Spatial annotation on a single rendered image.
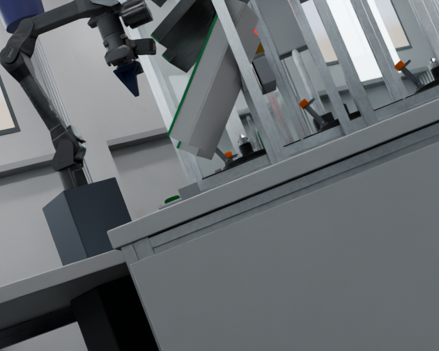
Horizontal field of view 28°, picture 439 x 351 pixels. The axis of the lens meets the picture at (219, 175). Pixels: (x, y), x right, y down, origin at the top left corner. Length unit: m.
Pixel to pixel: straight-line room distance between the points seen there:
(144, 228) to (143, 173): 7.98
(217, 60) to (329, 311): 0.54
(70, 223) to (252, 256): 0.77
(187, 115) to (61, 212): 0.53
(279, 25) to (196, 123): 1.60
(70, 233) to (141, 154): 7.38
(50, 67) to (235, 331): 7.80
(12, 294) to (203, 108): 0.48
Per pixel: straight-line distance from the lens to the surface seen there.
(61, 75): 9.03
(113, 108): 9.44
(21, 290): 1.55
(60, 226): 2.06
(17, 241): 8.55
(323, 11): 1.60
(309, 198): 1.32
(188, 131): 1.61
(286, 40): 3.16
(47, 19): 2.17
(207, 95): 1.61
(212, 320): 1.32
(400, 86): 2.93
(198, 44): 1.86
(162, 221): 1.33
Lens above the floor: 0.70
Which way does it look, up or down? 8 degrees up
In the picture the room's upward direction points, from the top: 22 degrees counter-clockwise
